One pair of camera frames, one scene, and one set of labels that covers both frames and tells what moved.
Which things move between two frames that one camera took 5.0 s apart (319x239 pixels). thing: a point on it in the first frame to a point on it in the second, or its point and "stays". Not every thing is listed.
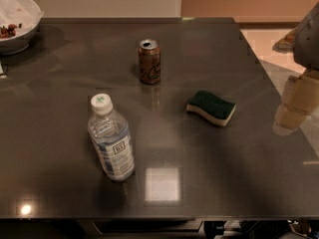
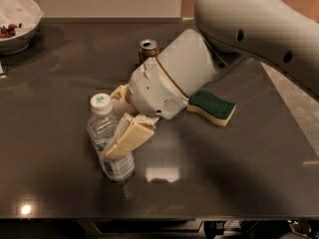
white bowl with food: (20, 17) stays
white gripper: (308, 42) to (156, 90)
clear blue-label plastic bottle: (112, 138) stays
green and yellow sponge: (212, 107) stays
